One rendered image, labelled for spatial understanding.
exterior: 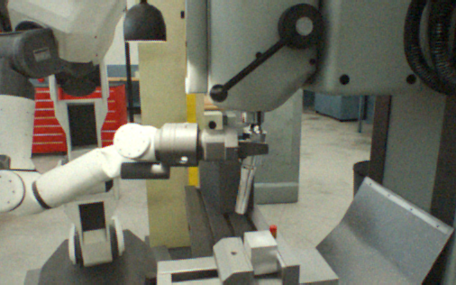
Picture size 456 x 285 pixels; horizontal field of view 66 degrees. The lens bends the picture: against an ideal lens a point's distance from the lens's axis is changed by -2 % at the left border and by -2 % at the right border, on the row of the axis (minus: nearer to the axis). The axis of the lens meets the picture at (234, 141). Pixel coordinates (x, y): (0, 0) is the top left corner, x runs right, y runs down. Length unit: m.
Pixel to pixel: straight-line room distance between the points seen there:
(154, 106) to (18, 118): 1.68
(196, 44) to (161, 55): 1.74
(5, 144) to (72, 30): 0.28
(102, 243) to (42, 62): 0.80
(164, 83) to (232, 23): 1.83
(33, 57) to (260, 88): 0.47
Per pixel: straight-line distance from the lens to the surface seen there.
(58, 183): 0.76
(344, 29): 0.64
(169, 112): 2.43
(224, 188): 1.11
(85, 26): 0.89
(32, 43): 0.83
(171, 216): 2.66
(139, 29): 0.62
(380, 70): 0.68
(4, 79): 0.83
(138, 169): 0.73
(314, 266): 0.78
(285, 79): 0.63
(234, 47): 0.60
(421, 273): 0.84
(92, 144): 1.29
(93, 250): 1.47
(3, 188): 0.77
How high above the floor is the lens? 1.41
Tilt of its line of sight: 14 degrees down
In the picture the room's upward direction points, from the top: straight up
